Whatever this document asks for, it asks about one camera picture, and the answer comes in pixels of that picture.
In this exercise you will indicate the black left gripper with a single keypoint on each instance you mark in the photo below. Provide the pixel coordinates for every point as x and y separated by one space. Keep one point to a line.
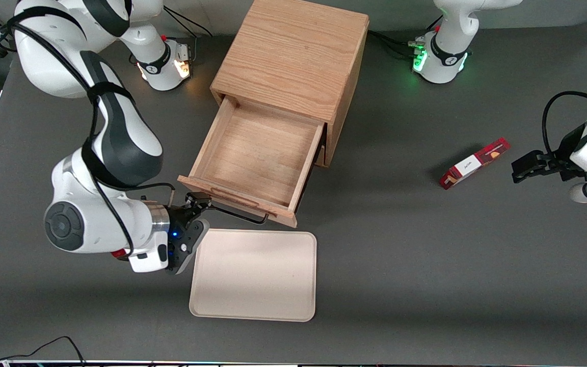
561 159

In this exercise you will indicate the red tartan shortbread box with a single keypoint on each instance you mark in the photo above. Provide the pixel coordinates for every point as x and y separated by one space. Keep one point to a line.
469 165

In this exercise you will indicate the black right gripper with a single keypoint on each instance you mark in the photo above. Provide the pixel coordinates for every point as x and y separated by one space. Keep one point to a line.
177 218

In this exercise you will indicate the red soda bottle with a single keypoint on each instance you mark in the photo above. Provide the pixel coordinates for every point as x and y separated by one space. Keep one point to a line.
119 254

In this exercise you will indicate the wooden drawer cabinet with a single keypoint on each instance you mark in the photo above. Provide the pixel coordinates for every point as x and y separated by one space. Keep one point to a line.
293 56

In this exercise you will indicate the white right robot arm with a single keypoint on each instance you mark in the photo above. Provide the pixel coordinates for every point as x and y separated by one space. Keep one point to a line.
125 137

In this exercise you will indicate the beige plastic tray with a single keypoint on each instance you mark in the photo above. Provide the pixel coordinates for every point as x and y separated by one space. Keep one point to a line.
252 275

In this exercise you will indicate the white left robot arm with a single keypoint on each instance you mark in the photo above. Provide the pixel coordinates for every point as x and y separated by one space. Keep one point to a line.
446 56

